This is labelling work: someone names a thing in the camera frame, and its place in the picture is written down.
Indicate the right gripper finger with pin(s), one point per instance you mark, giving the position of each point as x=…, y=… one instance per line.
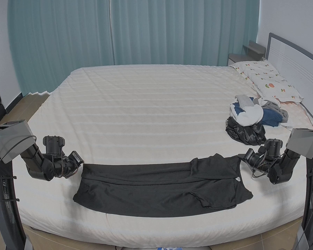
x=242, y=157

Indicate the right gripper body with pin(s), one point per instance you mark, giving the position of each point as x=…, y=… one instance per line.
x=253, y=159

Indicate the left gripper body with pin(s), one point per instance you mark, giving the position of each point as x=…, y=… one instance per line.
x=72, y=164

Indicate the black T-shirt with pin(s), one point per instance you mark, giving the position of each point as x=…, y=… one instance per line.
x=151, y=189

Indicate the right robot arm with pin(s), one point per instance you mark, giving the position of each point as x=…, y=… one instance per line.
x=300, y=144

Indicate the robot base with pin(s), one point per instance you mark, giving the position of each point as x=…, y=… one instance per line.
x=169, y=248

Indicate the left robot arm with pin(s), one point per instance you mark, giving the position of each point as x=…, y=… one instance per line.
x=13, y=142

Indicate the pile of clothes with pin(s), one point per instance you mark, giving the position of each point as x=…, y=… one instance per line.
x=250, y=114

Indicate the bed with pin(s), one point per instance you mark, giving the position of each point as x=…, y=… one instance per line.
x=151, y=105

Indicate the black shiny garment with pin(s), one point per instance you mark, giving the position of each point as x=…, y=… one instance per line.
x=244, y=133

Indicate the white printed pillow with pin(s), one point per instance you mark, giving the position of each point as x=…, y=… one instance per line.
x=268, y=79

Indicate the grey bedside table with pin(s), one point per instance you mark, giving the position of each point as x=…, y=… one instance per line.
x=247, y=52

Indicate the blue-green curtain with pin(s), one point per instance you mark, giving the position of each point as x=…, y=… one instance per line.
x=60, y=35
x=185, y=22

